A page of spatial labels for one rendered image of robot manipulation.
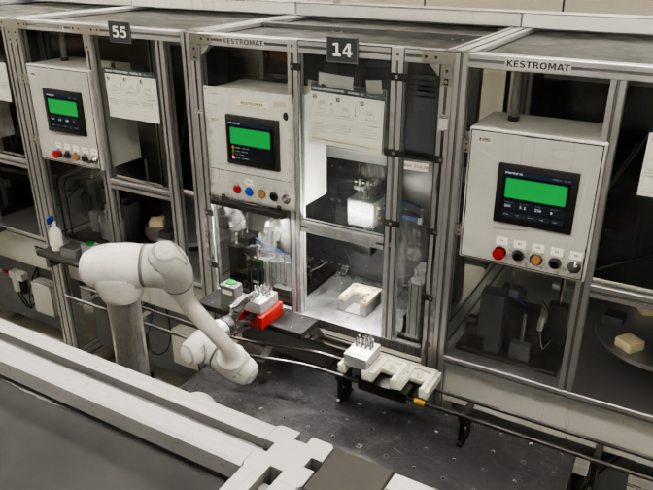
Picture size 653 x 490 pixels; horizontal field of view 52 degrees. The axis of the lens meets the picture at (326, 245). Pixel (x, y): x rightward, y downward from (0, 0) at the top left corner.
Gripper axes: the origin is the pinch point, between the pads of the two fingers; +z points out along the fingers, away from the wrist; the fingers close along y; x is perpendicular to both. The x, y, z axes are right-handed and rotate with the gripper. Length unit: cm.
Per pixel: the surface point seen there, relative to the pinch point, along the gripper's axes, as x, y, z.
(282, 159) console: -5, 59, 16
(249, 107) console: 10, 77, 16
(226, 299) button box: 15.7, -3.4, 2.3
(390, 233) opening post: -51, 38, 18
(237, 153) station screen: 15, 59, 14
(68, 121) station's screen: 112, 57, 13
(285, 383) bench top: -17.2, -30.5, -3.4
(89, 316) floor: 194, -105, 70
